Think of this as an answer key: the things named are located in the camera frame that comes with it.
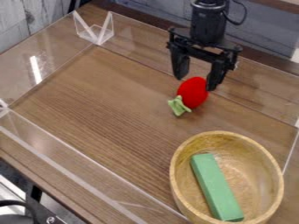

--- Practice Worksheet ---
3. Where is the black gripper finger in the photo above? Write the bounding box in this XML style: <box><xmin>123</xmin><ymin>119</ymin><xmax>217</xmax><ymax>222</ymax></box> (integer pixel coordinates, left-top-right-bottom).
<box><xmin>171</xmin><ymin>46</ymin><xmax>191</xmax><ymax>80</ymax></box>
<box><xmin>206</xmin><ymin>58</ymin><xmax>229</xmax><ymax>92</ymax></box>

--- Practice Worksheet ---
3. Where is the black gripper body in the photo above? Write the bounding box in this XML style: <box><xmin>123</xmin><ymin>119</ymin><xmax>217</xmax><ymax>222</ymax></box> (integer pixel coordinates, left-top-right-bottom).
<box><xmin>167</xmin><ymin>27</ymin><xmax>243</xmax><ymax>70</ymax></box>

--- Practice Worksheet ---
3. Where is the red toy strawberry green stem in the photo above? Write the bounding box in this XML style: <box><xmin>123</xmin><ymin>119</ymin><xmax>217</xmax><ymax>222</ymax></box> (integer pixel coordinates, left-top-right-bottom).
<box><xmin>167</xmin><ymin>76</ymin><xmax>211</xmax><ymax>117</ymax></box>

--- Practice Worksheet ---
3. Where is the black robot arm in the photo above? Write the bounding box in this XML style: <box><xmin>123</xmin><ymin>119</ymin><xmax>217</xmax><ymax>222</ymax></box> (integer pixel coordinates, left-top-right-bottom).
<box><xmin>167</xmin><ymin>0</ymin><xmax>249</xmax><ymax>91</ymax></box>

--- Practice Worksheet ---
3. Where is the green rectangular block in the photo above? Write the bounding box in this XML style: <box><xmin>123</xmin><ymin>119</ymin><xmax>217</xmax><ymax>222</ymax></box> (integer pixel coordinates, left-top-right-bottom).
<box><xmin>191</xmin><ymin>153</ymin><xmax>245</xmax><ymax>222</ymax></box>

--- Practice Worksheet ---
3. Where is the wooden bowl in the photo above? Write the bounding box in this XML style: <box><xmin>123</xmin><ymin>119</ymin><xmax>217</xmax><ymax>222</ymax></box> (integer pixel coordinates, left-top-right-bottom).
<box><xmin>170</xmin><ymin>130</ymin><xmax>285</xmax><ymax>224</ymax></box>

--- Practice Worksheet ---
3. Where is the black metal stand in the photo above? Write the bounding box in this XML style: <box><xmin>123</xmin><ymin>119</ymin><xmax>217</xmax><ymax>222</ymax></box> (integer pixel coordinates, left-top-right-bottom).
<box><xmin>26</xmin><ymin>184</ymin><xmax>67</xmax><ymax>224</ymax></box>

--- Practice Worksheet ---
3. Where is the black cable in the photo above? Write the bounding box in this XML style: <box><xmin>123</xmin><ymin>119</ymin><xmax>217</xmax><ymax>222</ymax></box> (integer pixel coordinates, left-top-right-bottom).
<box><xmin>225</xmin><ymin>0</ymin><xmax>249</xmax><ymax>26</ymax></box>

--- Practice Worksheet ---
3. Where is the clear acrylic enclosure wall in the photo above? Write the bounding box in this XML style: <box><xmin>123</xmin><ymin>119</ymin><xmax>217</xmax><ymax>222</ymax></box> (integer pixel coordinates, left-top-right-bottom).
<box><xmin>0</xmin><ymin>7</ymin><xmax>299</xmax><ymax>224</ymax></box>

